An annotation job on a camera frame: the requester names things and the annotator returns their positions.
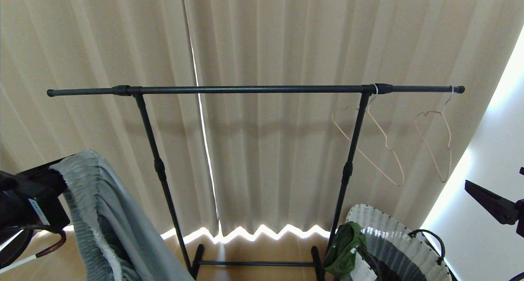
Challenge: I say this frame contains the pale grey shorts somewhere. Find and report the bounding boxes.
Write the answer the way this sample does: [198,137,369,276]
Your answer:
[49,149,195,281]

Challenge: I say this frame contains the black clothes rack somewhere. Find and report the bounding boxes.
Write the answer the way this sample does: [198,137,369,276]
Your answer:
[46,84,465,281]

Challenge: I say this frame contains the green garment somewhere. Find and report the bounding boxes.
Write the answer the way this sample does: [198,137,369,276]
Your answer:
[323,222,368,279]

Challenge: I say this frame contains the white laundry basket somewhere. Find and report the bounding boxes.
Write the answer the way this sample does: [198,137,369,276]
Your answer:
[346,204,453,281]

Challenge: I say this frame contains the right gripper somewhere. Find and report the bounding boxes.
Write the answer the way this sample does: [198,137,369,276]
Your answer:
[465,180,524,237]

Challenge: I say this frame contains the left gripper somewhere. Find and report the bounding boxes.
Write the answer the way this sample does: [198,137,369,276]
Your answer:
[0,171,71,234]

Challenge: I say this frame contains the pink clothes hanger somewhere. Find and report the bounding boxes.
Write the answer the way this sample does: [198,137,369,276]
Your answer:
[413,94,454,183]
[331,94,405,187]

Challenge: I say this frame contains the beige curtain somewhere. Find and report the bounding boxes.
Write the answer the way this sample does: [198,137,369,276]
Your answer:
[0,0,524,245]

